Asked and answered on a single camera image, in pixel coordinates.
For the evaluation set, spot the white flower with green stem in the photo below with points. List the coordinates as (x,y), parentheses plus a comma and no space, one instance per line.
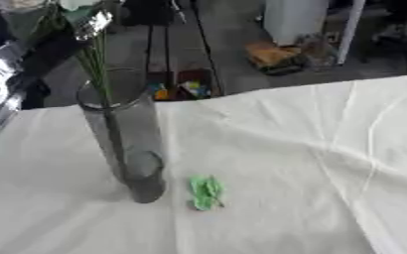
(98,74)

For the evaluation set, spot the clear glass cylinder vase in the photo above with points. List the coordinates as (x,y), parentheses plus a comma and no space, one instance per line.
(133,132)

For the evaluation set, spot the bin of colourful toys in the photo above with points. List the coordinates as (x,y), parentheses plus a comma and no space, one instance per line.
(185,86)

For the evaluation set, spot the green leaf piece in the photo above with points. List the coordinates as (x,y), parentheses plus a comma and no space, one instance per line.
(206,193)

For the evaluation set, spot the black tripod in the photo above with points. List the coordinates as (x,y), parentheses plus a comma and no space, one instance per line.
(167,43)

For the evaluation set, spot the brown bag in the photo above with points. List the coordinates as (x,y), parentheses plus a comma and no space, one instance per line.
(273,58)

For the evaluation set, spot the white cabinet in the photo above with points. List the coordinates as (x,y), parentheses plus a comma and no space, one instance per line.
(295,20)

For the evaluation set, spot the white pole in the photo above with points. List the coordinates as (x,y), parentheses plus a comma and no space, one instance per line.
(349,31)

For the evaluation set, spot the dark chair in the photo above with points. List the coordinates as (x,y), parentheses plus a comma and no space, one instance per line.
(401,31)

